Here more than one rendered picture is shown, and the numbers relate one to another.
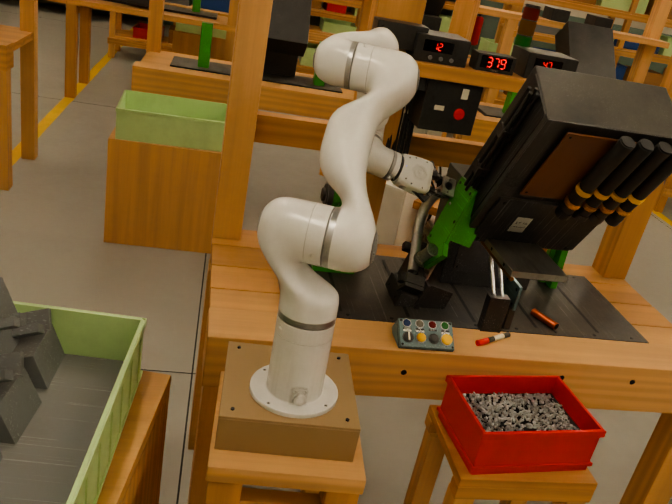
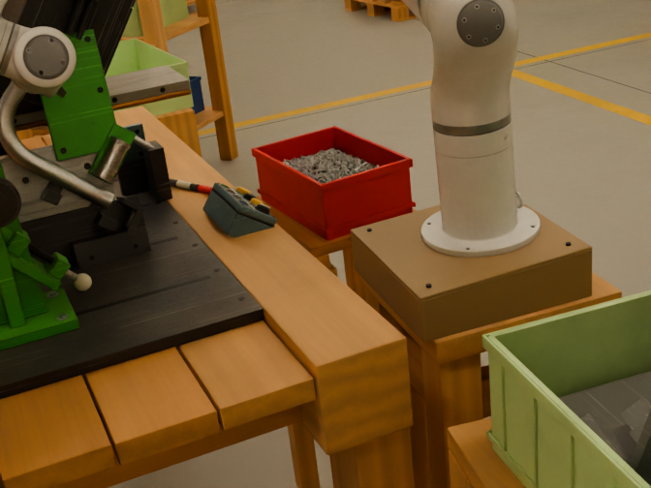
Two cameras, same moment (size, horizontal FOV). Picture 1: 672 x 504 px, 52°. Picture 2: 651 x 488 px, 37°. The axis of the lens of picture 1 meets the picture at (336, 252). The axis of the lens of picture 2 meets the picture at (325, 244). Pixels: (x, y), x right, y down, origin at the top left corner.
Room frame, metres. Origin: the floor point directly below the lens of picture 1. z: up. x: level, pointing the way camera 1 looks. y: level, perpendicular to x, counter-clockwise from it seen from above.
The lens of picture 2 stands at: (1.67, 1.42, 1.58)
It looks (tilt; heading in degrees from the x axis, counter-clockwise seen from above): 24 degrees down; 262
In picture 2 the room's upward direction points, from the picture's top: 7 degrees counter-clockwise
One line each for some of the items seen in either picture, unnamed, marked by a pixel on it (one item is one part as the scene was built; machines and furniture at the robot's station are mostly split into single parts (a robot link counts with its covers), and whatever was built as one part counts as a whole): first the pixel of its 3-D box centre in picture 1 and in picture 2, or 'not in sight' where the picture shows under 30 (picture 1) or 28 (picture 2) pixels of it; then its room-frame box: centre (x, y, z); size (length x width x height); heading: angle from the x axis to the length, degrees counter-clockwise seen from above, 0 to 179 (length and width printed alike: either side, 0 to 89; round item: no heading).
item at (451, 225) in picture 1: (461, 217); (72, 91); (1.84, -0.33, 1.17); 0.13 x 0.12 x 0.20; 103
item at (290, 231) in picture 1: (300, 258); (470, 50); (1.23, 0.07, 1.24); 0.19 x 0.12 x 0.24; 84
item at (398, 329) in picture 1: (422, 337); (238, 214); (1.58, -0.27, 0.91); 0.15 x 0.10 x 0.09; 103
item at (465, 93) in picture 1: (444, 102); not in sight; (2.09, -0.23, 1.42); 0.17 x 0.12 x 0.15; 103
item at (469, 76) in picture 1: (481, 73); not in sight; (2.17, -0.33, 1.52); 0.90 x 0.25 x 0.04; 103
